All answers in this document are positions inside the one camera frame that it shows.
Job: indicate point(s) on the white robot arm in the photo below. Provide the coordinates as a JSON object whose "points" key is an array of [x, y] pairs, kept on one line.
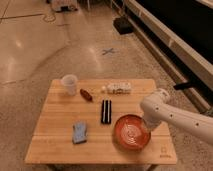
{"points": [[156, 109]]}

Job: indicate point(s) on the wooden table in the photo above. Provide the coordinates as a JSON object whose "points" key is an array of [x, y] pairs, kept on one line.
{"points": [[93, 126]]}

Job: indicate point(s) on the equipment on floor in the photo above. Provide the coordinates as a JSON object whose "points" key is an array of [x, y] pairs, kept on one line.
{"points": [[63, 5]]}

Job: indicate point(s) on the black object on floor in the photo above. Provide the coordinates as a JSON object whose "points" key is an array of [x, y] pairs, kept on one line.
{"points": [[122, 25]]}

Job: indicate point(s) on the orange ceramic bowl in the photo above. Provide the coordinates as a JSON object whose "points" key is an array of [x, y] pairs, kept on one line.
{"points": [[130, 132]]}

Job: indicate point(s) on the brown sausage toy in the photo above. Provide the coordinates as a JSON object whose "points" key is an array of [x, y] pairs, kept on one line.
{"points": [[86, 95]]}

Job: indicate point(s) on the translucent plastic cup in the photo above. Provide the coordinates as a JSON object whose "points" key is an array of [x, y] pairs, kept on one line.
{"points": [[70, 83]]}

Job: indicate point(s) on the white patterned box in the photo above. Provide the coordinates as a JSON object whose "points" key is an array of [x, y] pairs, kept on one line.
{"points": [[117, 88]]}

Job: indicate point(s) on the black rectangular block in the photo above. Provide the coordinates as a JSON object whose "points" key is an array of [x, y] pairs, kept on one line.
{"points": [[106, 112]]}

